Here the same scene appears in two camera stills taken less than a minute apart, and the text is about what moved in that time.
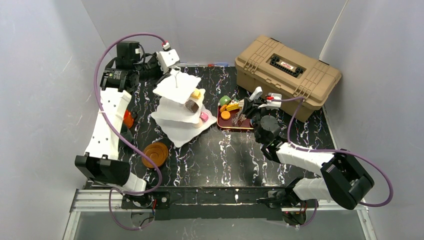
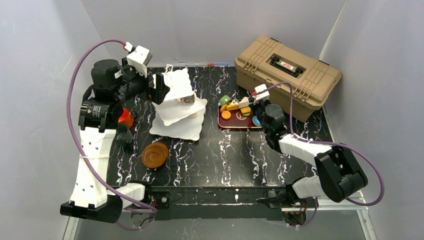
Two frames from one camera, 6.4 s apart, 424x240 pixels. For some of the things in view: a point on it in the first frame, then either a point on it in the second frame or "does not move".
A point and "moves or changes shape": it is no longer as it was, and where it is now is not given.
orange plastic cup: [128, 119] does not move
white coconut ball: [199, 124] → [194, 115]
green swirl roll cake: [224, 100] does not move
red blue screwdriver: [221, 64] does not move
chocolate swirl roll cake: [192, 105] → [189, 99]
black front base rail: [177, 203] does not move
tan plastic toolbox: [279, 68] does not move
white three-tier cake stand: [179, 112] moves or changes shape
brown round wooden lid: [157, 152] does not move
